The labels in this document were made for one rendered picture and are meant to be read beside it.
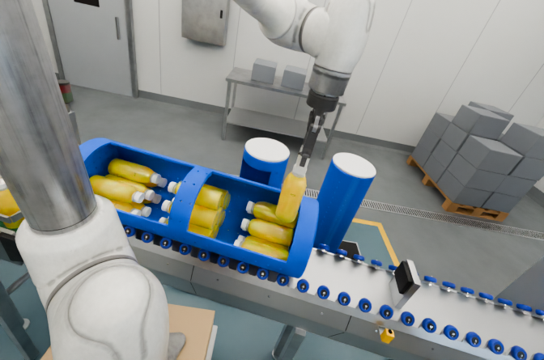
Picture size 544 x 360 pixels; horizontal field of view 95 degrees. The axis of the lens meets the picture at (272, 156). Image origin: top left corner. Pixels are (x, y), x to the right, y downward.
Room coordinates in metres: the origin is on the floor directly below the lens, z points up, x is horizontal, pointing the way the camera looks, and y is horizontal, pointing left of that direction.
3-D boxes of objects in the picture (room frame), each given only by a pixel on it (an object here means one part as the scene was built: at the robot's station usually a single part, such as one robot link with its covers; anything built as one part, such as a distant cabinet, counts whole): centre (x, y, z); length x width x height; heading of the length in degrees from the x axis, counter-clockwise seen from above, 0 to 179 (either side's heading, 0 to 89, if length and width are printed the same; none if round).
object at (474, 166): (3.32, -2.70, 0.59); 1.20 x 0.80 x 1.19; 5
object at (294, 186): (0.61, -0.09, 1.30); 0.07 x 0.07 x 0.19
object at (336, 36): (0.62, -0.08, 1.77); 0.13 x 0.11 x 0.16; 52
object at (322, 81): (0.61, -0.09, 1.66); 0.09 x 0.09 x 0.06
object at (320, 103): (0.61, -0.09, 1.59); 0.08 x 0.07 x 0.09; 175
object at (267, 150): (1.35, 0.04, 1.03); 0.28 x 0.28 x 0.01
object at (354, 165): (1.41, -0.53, 1.03); 0.28 x 0.28 x 0.01
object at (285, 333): (0.72, -0.31, 0.31); 0.06 x 0.06 x 0.63; 85
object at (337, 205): (1.41, -0.53, 0.59); 0.28 x 0.28 x 0.88
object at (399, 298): (0.63, -0.58, 1.00); 0.10 x 0.04 x 0.15; 175
